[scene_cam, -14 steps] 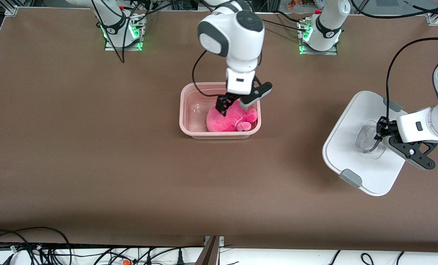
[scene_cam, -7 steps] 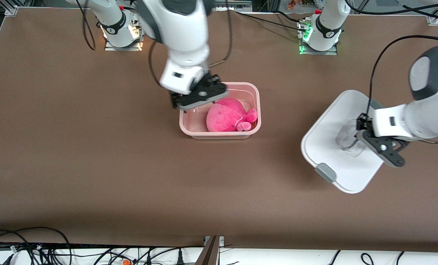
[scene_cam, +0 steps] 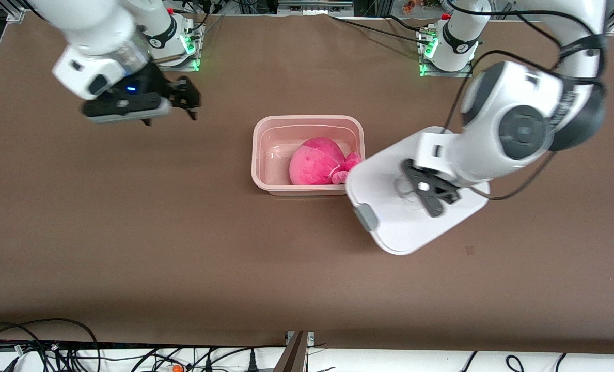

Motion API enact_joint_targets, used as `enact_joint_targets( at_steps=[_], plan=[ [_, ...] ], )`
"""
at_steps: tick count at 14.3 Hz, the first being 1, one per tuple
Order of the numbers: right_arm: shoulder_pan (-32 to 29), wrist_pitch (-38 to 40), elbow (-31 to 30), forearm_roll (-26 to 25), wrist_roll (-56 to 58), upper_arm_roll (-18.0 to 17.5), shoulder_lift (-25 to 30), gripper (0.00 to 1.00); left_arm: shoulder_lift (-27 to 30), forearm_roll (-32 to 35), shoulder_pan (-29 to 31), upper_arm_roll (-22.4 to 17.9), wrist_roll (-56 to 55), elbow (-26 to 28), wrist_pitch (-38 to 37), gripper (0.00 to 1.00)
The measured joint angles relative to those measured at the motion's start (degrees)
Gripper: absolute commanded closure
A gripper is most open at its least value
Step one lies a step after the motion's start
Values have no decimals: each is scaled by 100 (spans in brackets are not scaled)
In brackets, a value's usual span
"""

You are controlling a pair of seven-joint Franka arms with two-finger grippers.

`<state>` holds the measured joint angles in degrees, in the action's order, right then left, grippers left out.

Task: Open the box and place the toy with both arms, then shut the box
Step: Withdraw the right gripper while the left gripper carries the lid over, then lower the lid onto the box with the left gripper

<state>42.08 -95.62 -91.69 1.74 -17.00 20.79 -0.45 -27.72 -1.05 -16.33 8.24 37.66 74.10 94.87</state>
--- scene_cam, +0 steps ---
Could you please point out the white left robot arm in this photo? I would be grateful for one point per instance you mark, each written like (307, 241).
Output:
(518, 129)

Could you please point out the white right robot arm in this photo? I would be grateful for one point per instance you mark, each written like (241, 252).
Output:
(95, 31)

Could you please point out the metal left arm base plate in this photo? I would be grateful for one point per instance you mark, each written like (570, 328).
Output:
(456, 74)

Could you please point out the grey metal equipment frame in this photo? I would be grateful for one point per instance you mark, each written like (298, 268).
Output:
(314, 6)

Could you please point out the pink translucent plastic box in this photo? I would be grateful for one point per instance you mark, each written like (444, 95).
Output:
(270, 155)

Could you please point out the aluminium profile beam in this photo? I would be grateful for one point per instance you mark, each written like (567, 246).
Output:
(294, 356)

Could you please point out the pink plush toy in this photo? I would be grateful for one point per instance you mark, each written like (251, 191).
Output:
(314, 163)

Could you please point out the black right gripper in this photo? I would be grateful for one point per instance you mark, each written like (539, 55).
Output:
(154, 82)

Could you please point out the white box lid grey clips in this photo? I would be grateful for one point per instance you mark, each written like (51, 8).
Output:
(389, 227)

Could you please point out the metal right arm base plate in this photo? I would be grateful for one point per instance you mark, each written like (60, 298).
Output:
(195, 64)

